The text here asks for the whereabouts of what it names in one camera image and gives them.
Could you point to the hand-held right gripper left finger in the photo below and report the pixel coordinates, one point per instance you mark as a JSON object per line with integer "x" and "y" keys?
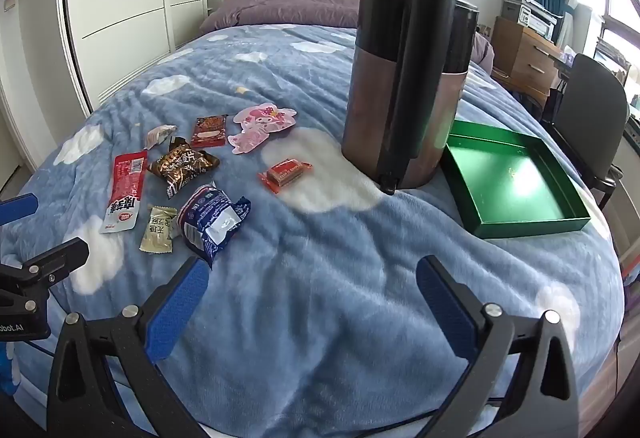
{"x": 175, "y": 313}

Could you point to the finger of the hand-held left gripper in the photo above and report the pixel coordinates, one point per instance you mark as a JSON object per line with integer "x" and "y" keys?
{"x": 55, "y": 258}
{"x": 17, "y": 209}

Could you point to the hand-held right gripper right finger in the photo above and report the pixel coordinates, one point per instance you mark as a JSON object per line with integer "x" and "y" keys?
{"x": 445, "y": 313}

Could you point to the beige candy packet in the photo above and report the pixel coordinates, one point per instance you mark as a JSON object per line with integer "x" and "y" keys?
{"x": 159, "y": 230}

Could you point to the red sausage packet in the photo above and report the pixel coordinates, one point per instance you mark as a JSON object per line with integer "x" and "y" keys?
{"x": 122, "y": 188}

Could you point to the blue snack packet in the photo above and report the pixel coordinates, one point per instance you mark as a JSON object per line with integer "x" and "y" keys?
{"x": 210, "y": 218}

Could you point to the green tray box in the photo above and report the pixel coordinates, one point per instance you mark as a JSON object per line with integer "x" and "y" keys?
{"x": 510, "y": 183}

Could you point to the brown snack packet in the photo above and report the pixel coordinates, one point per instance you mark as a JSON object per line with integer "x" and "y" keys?
{"x": 182, "y": 163}

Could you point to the white striped candy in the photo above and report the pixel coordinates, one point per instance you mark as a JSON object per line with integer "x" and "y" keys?
{"x": 159, "y": 136}

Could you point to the small red candy bar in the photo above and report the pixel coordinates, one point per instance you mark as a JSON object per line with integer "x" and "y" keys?
{"x": 283, "y": 172}

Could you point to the dark red snack packet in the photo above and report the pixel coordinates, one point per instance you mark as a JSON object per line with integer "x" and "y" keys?
{"x": 209, "y": 132}

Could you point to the pink cartoon packet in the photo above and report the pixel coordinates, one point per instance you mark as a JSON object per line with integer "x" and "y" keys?
{"x": 260, "y": 123}

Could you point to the brown black insulated jug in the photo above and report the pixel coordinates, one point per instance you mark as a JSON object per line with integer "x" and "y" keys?
{"x": 380, "y": 108}

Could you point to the grey black chair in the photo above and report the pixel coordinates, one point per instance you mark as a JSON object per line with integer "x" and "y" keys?
{"x": 590, "y": 118}

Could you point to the wooden dresser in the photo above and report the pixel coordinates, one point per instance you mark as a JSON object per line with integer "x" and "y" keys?
{"x": 525, "y": 53}

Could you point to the white printer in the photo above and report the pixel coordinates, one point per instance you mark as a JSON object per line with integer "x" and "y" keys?
{"x": 530, "y": 16}

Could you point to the purple pillow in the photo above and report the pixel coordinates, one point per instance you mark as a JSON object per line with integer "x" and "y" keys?
{"x": 280, "y": 6}

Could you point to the wall socket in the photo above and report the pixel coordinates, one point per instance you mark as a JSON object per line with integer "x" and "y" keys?
{"x": 483, "y": 29}

